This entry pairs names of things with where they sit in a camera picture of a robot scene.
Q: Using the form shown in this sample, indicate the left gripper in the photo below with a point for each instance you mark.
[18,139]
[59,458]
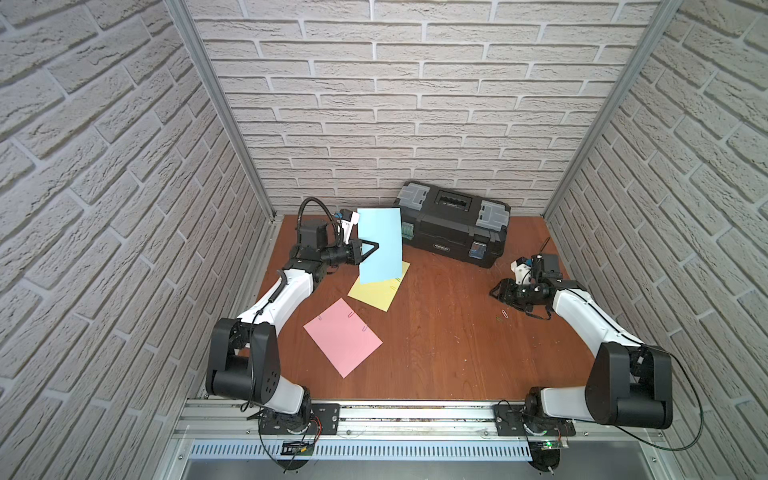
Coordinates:
[354,252]

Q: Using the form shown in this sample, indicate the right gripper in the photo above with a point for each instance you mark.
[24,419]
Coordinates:
[508,289]

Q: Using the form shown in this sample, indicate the light blue paper sheet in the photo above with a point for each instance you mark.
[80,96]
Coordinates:
[382,226]

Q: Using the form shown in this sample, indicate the yellow paper sheet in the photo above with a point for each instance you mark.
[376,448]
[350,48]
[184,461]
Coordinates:
[379,295]

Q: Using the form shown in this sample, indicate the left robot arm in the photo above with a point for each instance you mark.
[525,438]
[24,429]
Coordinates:
[244,361]

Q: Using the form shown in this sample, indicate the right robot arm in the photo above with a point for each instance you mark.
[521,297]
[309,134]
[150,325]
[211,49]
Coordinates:
[630,382]

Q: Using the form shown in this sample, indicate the black plastic toolbox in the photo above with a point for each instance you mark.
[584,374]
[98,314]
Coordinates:
[464,227]

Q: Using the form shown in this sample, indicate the pink paper sheet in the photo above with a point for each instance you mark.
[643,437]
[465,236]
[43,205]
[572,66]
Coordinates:
[337,332]

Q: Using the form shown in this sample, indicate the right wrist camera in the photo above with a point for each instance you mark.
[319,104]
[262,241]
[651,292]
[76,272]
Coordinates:
[521,269]

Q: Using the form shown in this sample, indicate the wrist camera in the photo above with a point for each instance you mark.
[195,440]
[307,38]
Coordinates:
[348,220]
[521,269]

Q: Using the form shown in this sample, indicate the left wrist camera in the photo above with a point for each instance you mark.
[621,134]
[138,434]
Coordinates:
[348,220]

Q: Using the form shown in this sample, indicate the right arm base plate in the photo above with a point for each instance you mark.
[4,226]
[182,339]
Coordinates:
[534,420]

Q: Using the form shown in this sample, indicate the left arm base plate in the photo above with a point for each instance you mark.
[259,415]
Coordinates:
[318,418]

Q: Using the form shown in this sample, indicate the aluminium front rail frame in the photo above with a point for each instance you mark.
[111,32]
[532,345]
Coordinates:
[486,431]

